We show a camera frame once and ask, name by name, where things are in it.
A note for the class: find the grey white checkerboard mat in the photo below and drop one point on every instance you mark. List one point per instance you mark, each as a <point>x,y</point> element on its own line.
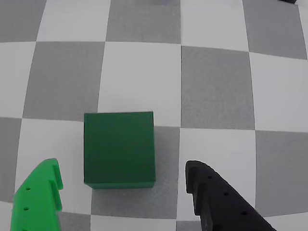
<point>144,72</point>

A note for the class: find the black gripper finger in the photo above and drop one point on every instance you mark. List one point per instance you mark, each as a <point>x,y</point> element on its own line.
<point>221,204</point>

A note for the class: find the dark green dice cube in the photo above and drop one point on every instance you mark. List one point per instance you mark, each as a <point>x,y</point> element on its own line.
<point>119,149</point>

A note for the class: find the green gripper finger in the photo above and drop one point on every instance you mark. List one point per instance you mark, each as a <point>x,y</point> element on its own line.
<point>36,197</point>

